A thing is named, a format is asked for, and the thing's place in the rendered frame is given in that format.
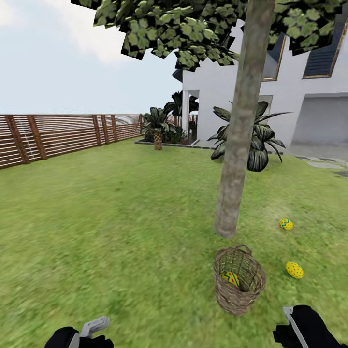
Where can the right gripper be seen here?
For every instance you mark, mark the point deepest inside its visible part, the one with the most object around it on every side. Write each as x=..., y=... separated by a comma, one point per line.
x=284, y=334

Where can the easter egg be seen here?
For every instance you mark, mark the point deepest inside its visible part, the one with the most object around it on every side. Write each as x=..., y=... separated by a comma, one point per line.
x=294, y=270
x=231, y=277
x=286, y=224

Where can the wicker basket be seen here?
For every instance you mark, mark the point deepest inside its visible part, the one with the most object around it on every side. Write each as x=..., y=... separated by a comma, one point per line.
x=232, y=299

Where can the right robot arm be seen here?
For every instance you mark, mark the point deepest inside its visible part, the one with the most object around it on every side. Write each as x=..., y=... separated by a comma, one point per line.
x=305, y=329

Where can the tree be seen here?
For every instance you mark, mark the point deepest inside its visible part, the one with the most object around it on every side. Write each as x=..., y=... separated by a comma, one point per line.
x=201, y=29

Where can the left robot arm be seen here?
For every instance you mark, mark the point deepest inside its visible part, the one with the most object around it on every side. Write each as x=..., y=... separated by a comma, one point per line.
x=68, y=337

